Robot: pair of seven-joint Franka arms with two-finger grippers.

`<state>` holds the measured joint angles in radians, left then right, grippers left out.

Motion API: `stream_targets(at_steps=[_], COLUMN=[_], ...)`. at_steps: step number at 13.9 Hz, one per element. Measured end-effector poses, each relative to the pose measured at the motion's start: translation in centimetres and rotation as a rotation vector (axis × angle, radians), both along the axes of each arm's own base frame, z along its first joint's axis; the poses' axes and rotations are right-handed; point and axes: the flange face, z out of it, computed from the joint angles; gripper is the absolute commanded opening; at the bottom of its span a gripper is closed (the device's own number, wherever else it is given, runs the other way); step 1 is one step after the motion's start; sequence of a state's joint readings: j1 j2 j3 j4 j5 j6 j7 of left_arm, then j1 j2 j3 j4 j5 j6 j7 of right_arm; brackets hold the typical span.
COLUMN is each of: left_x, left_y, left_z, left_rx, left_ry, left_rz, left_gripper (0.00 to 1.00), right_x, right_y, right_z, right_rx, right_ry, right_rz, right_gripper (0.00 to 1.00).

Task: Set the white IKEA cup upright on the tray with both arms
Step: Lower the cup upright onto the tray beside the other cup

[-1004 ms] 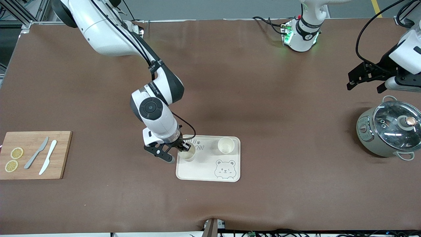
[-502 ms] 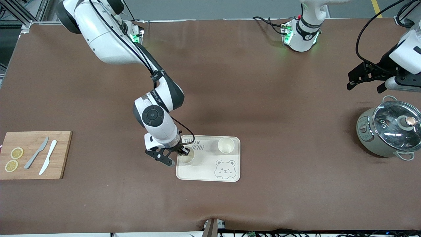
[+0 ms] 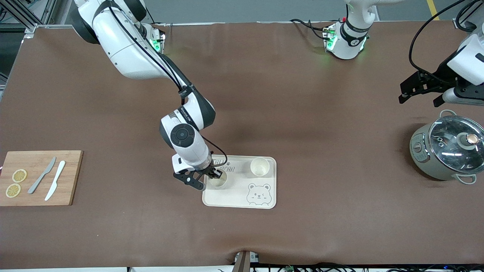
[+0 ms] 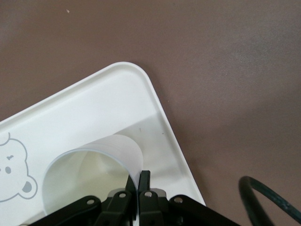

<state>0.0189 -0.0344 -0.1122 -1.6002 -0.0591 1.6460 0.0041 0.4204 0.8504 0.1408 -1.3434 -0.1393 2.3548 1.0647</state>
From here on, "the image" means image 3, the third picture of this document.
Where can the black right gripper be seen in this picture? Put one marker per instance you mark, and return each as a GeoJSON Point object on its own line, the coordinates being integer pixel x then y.
{"type": "Point", "coordinates": [209, 170]}

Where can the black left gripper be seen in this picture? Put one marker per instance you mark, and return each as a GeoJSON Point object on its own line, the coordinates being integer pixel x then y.
{"type": "Point", "coordinates": [443, 73]}

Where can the white plastic cup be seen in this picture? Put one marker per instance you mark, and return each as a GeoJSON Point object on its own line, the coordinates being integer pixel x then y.
{"type": "Point", "coordinates": [260, 168]}
{"type": "Point", "coordinates": [219, 183]}

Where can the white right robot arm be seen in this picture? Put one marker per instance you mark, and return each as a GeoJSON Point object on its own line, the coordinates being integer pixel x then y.
{"type": "Point", "coordinates": [124, 49]}

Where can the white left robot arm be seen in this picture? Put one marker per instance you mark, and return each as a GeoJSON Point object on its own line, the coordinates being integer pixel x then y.
{"type": "Point", "coordinates": [348, 41]}

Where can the cream tray with bear print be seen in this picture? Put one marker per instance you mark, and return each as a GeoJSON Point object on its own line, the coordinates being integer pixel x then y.
{"type": "Point", "coordinates": [234, 196]}

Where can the glass pot lid with knob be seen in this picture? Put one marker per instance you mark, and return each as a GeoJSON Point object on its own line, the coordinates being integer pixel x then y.
{"type": "Point", "coordinates": [446, 151]}

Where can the sage green electric cooking pot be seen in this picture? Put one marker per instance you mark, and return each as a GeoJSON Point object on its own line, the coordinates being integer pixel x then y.
{"type": "Point", "coordinates": [423, 162]}

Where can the bamboo cutting board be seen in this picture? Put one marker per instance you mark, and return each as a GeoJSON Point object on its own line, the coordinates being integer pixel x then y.
{"type": "Point", "coordinates": [72, 181]}

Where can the white plastic knife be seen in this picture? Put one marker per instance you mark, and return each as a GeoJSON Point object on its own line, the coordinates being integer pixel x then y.
{"type": "Point", "coordinates": [55, 179]}

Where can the grey plastic knife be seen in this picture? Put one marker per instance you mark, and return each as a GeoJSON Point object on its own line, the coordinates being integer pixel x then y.
{"type": "Point", "coordinates": [42, 175]}

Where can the yellow lemon slice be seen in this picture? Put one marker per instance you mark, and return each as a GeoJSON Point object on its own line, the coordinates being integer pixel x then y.
{"type": "Point", "coordinates": [19, 175]}
{"type": "Point", "coordinates": [13, 190]}

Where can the aluminium frame profile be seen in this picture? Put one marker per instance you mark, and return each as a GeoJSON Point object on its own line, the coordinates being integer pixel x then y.
{"type": "Point", "coordinates": [456, 23]}
{"type": "Point", "coordinates": [38, 15]}

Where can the silver table edge rail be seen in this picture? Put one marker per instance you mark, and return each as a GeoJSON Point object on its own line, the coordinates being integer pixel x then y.
{"type": "Point", "coordinates": [227, 23]}

